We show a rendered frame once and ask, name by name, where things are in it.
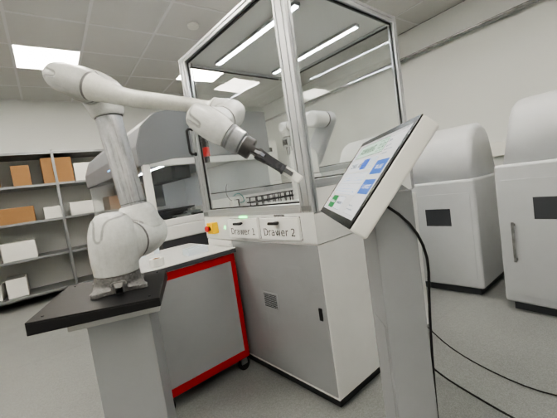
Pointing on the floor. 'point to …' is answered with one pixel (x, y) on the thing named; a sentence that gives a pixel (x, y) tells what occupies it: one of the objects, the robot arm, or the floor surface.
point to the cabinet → (311, 312)
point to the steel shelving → (50, 219)
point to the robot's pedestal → (131, 365)
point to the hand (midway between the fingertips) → (292, 175)
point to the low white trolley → (200, 314)
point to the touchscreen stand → (400, 313)
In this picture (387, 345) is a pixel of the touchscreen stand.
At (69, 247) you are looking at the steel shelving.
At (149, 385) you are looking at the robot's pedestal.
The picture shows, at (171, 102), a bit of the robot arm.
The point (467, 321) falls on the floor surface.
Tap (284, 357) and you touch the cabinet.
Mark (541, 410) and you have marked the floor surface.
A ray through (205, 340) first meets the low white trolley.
